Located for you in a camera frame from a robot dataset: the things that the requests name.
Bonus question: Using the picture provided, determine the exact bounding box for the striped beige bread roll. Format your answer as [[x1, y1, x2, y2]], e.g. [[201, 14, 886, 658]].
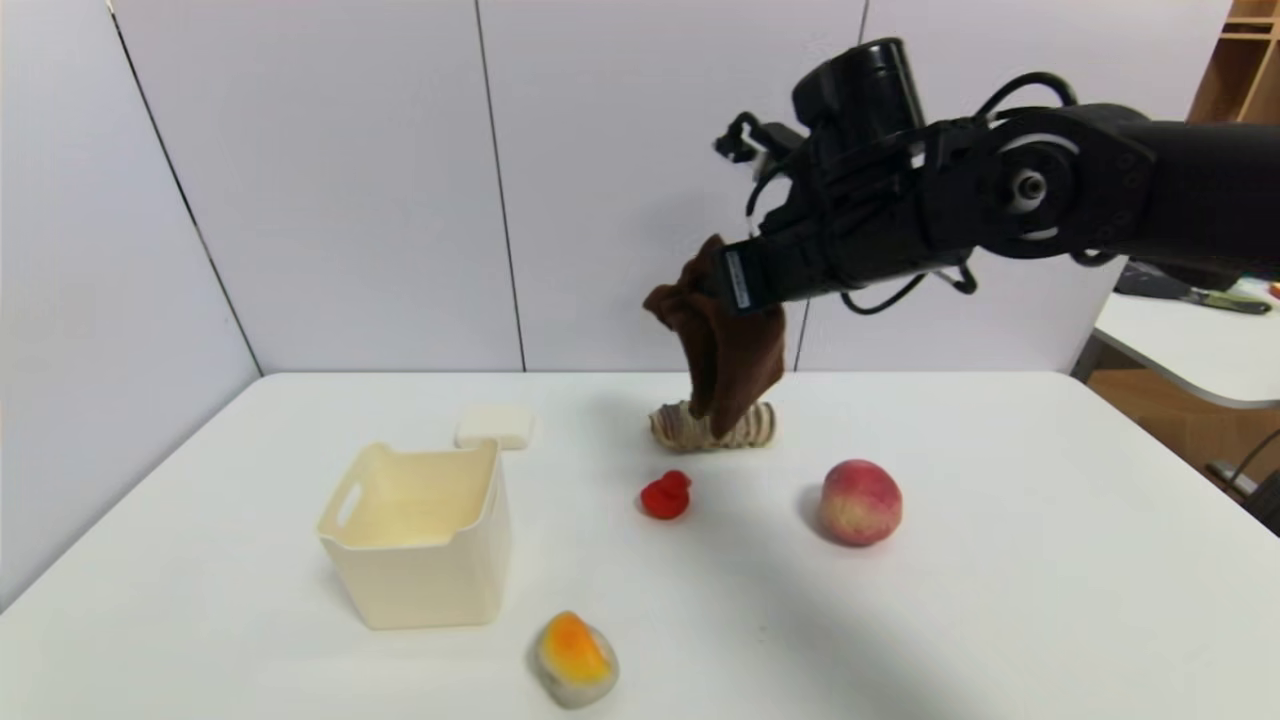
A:
[[648, 400, 777, 452]]

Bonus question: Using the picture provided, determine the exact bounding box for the white side table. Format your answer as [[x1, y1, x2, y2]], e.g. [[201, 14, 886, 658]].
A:
[[1070, 280, 1280, 411]]

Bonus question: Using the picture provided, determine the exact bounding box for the orange grey stone toy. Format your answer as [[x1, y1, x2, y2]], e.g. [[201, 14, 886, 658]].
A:
[[531, 611, 619, 709]]

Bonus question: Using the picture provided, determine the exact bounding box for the white soap block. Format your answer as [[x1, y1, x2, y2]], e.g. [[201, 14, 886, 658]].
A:
[[455, 403, 534, 451]]

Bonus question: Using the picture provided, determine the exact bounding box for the black flat tool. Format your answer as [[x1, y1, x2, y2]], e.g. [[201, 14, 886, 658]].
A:
[[1113, 262, 1273, 317]]

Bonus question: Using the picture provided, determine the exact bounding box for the red rubber duck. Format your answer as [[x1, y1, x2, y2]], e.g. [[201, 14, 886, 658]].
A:
[[640, 470, 693, 521]]

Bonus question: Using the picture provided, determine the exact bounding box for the brown towel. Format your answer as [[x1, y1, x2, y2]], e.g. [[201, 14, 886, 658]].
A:
[[643, 235, 787, 439]]

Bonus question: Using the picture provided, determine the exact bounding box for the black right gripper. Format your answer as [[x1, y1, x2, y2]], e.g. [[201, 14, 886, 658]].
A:
[[708, 191, 868, 317]]

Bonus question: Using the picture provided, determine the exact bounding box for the cream plastic box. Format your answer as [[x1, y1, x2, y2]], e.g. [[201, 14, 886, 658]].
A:
[[316, 440, 512, 631]]

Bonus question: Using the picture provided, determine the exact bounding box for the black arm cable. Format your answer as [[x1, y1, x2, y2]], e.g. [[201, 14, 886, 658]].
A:
[[975, 72, 1081, 123]]

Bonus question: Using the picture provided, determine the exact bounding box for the pink yellow peach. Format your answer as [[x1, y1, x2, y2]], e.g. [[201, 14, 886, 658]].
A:
[[818, 459, 903, 547]]

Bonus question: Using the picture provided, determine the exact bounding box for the wooden shelf unit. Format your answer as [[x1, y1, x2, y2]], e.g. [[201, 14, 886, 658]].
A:
[[1188, 0, 1280, 126]]

